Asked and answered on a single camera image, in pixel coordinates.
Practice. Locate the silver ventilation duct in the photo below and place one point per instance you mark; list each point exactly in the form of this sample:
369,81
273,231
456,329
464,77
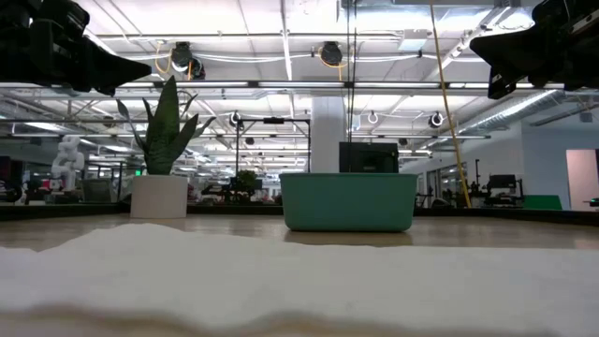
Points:
515,112

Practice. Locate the snake plant in white pot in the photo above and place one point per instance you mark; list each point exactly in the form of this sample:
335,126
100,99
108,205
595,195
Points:
159,196

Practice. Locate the grey background bin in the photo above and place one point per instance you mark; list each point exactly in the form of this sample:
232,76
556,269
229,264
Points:
96,191

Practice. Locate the small green background plant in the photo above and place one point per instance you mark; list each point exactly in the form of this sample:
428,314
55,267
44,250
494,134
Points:
247,180

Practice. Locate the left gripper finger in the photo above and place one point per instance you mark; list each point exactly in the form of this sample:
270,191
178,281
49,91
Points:
112,68

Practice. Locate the black monitor workstation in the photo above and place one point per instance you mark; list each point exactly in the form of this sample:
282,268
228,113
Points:
501,181

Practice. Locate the green panel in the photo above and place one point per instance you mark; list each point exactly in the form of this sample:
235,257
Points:
543,202

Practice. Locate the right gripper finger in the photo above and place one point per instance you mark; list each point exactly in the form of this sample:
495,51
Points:
512,47

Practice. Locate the black aluminium table frame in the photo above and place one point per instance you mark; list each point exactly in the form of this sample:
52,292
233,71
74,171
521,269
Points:
61,211

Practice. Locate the white paper sheet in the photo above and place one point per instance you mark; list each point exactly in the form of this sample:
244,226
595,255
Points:
299,290

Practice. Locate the white humanoid robot figure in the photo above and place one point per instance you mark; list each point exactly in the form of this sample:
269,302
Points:
68,161

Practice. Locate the teal plastic tupperware container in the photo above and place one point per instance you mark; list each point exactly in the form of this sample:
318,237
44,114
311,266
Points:
348,201

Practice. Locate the pink door panel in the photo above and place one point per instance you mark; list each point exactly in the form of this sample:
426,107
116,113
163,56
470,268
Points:
582,180

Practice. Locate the black rig frame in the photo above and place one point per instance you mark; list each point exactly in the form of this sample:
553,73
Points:
273,120

